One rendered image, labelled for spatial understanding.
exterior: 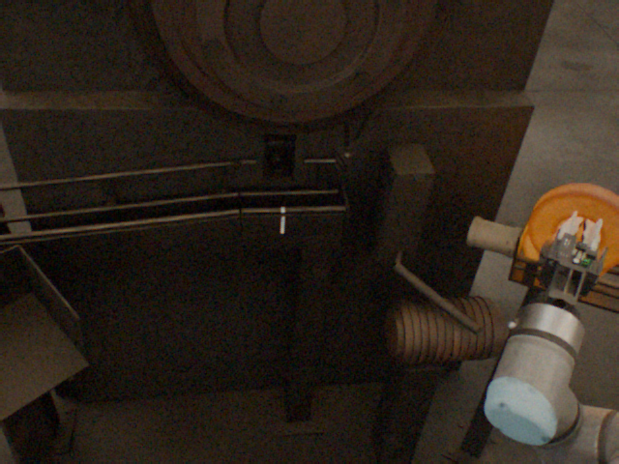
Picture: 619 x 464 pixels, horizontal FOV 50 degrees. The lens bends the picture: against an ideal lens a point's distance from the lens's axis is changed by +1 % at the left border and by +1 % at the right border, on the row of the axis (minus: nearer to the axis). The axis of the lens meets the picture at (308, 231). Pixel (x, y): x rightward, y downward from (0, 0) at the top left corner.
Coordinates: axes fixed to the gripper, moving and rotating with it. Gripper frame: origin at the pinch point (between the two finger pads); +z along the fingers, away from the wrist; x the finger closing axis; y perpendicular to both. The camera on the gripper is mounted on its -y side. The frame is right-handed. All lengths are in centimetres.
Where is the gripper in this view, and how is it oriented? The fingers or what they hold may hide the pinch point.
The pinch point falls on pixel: (583, 220)
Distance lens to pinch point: 113.3
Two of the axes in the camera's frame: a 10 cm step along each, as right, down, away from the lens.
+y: -0.6, -5.5, -8.3
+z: 4.5, -7.6, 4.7
